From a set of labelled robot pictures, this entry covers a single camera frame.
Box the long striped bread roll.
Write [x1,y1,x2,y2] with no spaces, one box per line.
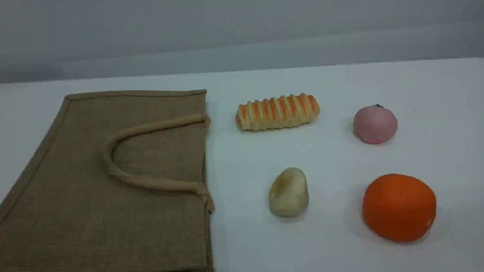
[235,93,321,132]

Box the pale yellow mango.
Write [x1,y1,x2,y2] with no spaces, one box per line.
[268,167,310,218]

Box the orange fruit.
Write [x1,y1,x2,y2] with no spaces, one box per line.
[362,173,437,242]

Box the pink peach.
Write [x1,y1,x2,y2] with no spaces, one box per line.
[353,104,398,145]

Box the brown jute tote bag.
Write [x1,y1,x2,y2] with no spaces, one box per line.
[0,89,215,272]

